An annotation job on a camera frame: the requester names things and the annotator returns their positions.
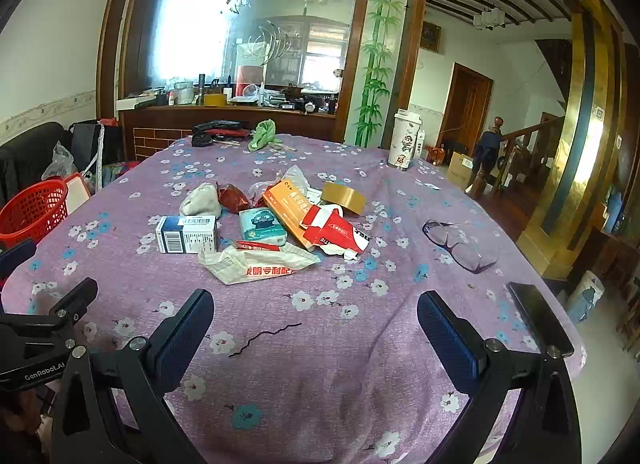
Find white cloth ball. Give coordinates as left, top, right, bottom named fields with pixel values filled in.
left=179, top=183, right=221, bottom=219

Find dark red snack wrapper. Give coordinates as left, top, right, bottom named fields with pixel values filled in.
left=217, top=184, right=250, bottom=214

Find gold tape roll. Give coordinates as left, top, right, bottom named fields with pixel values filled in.
left=321, top=181, right=367, bottom=215

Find red white cigarette carton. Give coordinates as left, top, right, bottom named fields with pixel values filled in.
left=300, top=204, right=370, bottom=261

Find black smartphone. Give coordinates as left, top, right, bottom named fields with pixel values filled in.
left=506, top=282, right=575, bottom=358

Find red plastic mesh basket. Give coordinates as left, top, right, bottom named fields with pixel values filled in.
left=0, top=178, right=68, bottom=249

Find black hair pin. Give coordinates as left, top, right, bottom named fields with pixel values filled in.
left=228, top=321, right=304, bottom=359

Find red white lidded box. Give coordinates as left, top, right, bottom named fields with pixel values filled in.
left=64, top=173, right=91, bottom=215

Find blue white medicine box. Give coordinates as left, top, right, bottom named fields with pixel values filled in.
left=155, top=215, right=218, bottom=254

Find white printed plastic wrapper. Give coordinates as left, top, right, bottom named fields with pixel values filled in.
left=198, top=243, right=320, bottom=285

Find black leather sofa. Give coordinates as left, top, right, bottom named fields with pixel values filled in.
left=0, top=122, right=72, bottom=205

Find teal tissue pack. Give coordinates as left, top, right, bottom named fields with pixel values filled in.
left=239, top=207, right=288, bottom=247

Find wooden brick pattern counter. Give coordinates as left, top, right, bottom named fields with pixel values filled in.
left=119, top=104, right=338, bottom=161

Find cardboard box on floor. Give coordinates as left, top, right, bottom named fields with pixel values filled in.
left=447, top=152, right=473, bottom=190

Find wooden stair railing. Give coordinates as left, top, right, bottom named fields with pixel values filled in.
left=491, top=112, right=564, bottom=195

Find purple floral tablecloth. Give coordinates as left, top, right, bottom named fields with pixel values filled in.
left=2, top=133, right=587, bottom=464

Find black red bag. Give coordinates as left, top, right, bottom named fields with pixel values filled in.
left=191, top=120, right=250, bottom=148

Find orange medicine box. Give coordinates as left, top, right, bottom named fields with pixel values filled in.
left=262, top=179, right=316, bottom=252

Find crumpled clear plastic bag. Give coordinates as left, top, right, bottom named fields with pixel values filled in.
left=247, top=165, right=321, bottom=205

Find wooden door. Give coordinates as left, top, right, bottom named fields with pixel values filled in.
left=436, top=62, right=494, bottom=154

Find white printed paper cup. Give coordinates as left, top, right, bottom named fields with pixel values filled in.
left=387, top=109, right=422, bottom=171

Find green crumpled cloth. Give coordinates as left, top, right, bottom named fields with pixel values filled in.
left=247, top=120, right=281, bottom=152

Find large framed mirror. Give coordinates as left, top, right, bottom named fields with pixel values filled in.
left=96, top=0, right=432, bottom=121

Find purple frame eyeglasses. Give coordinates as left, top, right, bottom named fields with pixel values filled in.
left=422, top=219, right=498, bottom=273

